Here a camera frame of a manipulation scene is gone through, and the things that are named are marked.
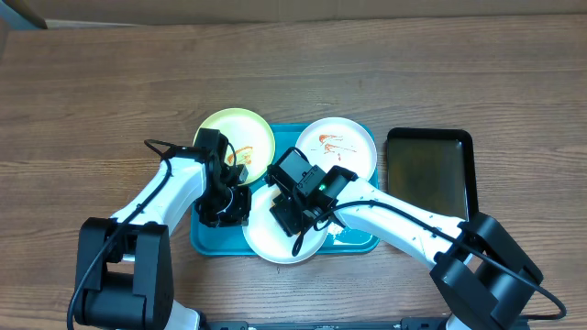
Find white plate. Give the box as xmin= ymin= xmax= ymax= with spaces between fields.
xmin=242 ymin=185 xmax=327 ymax=264
xmin=295 ymin=117 xmax=377 ymax=180

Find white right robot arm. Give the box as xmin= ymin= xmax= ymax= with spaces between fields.
xmin=266 ymin=165 xmax=543 ymax=329

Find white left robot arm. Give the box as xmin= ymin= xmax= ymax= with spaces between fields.
xmin=66 ymin=128 xmax=251 ymax=329

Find black water tray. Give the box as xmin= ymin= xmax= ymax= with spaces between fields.
xmin=386 ymin=127 xmax=479 ymax=220

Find yellow plate with sauce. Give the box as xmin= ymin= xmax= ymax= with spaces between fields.
xmin=199 ymin=108 xmax=276 ymax=184

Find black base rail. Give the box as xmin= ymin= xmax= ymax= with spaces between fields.
xmin=199 ymin=317 xmax=448 ymax=330

